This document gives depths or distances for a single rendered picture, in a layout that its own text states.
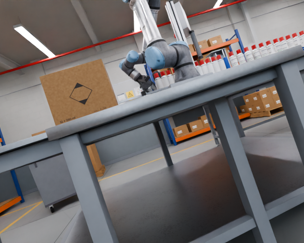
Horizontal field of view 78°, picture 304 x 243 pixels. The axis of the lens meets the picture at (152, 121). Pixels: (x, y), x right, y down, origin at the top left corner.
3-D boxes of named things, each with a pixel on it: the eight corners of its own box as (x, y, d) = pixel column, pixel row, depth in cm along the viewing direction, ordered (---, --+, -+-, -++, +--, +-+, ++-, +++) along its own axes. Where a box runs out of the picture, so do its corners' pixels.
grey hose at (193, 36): (201, 59, 140) (192, 32, 140) (204, 56, 136) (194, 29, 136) (197, 60, 139) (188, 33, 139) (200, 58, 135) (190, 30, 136)
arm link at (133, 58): (141, 48, 130) (135, 58, 140) (126, 49, 125) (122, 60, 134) (145, 58, 129) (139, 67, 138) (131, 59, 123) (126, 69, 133)
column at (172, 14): (201, 93, 133) (170, 4, 134) (204, 91, 129) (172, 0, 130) (196, 95, 132) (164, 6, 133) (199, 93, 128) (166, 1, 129)
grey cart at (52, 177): (51, 203, 334) (34, 152, 336) (87, 187, 359) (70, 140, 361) (43, 220, 253) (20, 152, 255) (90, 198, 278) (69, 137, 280)
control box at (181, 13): (192, 34, 144) (184, 11, 144) (187, 26, 128) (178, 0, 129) (180, 40, 148) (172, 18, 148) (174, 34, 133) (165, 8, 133)
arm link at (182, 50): (198, 60, 106) (190, 38, 106) (179, 62, 99) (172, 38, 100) (185, 69, 116) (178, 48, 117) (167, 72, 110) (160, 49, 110)
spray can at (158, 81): (167, 99, 143) (158, 73, 143) (168, 98, 138) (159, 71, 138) (160, 101, 142) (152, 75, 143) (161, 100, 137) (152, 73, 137)
